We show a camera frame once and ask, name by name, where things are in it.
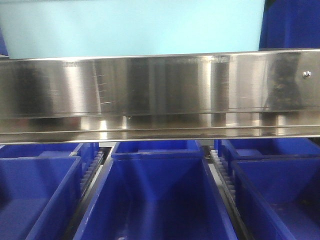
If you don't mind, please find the blue bin lower centre rear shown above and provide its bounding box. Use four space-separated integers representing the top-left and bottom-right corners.
111 140 204 160

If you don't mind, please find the white roller track left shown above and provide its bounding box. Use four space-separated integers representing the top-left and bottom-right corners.
80 151 105 194

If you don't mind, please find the white roller track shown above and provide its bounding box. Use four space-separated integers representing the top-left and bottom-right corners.
210 149 236 201
80 151 105 194

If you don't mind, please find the blue bin lower left rear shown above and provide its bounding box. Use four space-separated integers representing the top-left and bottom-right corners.
0 142 100 172

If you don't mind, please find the blue bin lower centre front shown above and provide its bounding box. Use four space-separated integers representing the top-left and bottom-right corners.
74 158 237 240

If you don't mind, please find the blue bin lower right rear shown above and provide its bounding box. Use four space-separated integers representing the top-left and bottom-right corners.
213 137 320 175

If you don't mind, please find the white roller track right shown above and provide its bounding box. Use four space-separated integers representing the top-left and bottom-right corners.
210 149 236 201

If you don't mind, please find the steel lane divider left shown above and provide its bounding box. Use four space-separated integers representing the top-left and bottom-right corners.
61 146 114 240

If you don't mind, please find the blue bin lower right front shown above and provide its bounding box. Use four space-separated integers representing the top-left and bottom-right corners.
231 158 320 240

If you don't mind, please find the blue bin lower left front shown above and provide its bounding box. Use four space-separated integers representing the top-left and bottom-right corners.
0 157 82 240

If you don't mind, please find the light blue plastic bin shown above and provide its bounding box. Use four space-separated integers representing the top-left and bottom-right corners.
0 0 265 59

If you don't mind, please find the blue bin upper right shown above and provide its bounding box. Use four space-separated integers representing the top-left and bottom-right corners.
259 0 320 50

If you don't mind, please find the stainless steel shelf front rail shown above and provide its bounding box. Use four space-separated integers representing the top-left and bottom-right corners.
0 49 320 144

